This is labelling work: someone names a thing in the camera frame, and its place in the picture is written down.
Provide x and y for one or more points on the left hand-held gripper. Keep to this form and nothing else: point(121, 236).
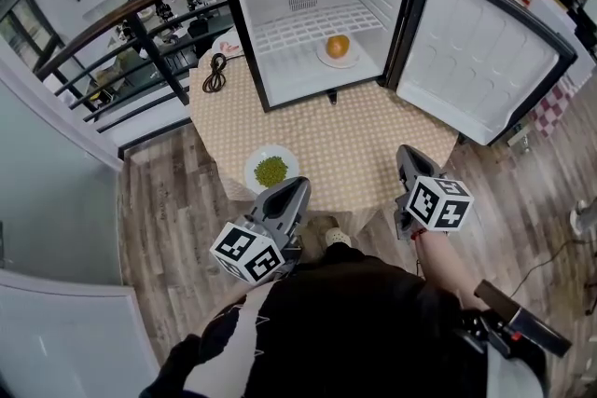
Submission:
point(247, 251)

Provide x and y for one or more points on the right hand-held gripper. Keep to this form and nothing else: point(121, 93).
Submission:
point(438, 205)

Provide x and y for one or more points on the black mini fridge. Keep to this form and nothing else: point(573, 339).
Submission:
point(326, 79)

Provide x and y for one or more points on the orange fruit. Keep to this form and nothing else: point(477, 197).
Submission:
point(337, 46)

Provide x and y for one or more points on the person's left forearm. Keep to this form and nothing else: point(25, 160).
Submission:
point(233, 298)

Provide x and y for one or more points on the person's right forearm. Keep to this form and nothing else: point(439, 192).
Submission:
point(448, 270)

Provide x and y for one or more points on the pile of green beans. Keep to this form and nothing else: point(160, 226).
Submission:
point(270, 171)

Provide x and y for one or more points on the white plate of beans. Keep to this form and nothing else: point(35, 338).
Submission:
point(284, 154)

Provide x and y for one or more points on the person's white clog shoe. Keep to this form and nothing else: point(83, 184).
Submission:
point(338, 237)

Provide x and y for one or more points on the person's black and white shirt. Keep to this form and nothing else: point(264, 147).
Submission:
point(350, 317)

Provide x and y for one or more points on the red checkered tablecloth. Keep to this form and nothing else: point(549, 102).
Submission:
point(555, 112)

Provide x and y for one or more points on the pink food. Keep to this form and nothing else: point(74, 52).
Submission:
point(229, 46)

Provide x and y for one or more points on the white plate with pink food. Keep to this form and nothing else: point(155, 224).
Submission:
point(219, 37)

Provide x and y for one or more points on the black railing with wooden handrail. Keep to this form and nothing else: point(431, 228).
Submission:
point(154, 56)

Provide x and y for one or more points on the frosted glass door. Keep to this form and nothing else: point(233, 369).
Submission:
point(46, 200)

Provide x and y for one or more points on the white ribbed panel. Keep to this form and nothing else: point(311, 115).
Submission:
point(60, 340)

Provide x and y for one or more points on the black framed window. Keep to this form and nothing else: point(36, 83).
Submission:
point(28, 32)

